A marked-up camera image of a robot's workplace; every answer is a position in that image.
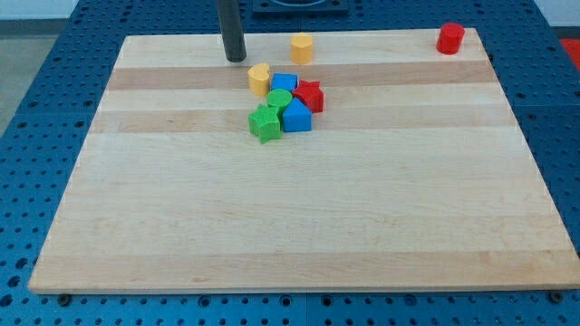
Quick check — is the blue cube block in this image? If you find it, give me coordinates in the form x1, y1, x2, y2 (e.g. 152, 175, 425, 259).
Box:
271, 72, 298, 92

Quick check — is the red star block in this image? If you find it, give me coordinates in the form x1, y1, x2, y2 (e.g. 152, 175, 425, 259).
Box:
292, 80, 324, 113

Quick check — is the green star block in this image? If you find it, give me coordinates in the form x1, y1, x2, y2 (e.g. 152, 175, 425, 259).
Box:
248, 103, 282, 144

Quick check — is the green circle block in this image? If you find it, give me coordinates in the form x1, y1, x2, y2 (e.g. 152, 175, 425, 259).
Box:
266, 89, 293, 120

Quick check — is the yellow heart block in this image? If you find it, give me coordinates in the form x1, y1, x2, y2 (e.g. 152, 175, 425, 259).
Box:
246, 62, 270, 98

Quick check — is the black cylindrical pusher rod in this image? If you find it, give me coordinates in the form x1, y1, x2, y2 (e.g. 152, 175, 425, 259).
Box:
217, 0, 247, 62

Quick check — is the red cylinder block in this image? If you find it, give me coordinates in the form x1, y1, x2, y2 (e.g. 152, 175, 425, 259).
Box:
436, 22, 465, 55

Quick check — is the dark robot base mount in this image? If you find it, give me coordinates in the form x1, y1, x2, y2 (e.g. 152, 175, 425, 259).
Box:
252, 0, 349, 15

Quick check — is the yellow hexagon block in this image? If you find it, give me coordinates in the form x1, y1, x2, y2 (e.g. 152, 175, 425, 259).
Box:
290, 33, 314, 65

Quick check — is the light wooden board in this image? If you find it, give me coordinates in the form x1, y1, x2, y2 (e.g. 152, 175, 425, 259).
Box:
28, 28, 579, 294

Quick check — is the blue pentagon block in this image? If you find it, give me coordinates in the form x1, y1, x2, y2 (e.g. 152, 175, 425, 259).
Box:
282, 98, 312, 132

